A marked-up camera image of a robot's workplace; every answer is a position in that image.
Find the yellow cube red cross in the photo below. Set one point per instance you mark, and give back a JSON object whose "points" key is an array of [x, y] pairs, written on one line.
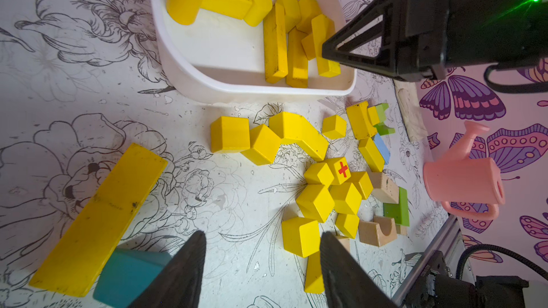
{"points": [[339, 168]]}

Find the natural wood arch block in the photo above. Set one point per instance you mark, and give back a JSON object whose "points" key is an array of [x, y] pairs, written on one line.
{"points": [[378, 232]]}

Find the teal block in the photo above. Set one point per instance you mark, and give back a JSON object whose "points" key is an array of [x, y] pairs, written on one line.
{"points": [[127, 274]]}

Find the green rectangular block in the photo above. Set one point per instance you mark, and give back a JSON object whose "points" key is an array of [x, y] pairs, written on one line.
{"points": [[399, 212]]}

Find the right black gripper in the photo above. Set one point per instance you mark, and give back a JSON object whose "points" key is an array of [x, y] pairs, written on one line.
{"points": [[408, 40]]}

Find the blue block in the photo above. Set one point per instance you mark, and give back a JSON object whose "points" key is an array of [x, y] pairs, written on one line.
{"points": [[383, 149]]}

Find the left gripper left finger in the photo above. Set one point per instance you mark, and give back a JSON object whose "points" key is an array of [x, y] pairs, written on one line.
{"points": [[179, 283]]}

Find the white plastic bin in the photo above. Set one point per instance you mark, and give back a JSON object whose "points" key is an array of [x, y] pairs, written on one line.
{"points": [[218, 59]]}

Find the pink watering can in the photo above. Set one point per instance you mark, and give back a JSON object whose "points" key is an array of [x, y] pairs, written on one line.
{"points": [[457, 178]]}

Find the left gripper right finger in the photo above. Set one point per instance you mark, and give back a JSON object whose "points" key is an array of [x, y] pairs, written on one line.
{"points": [[346, 283]]}

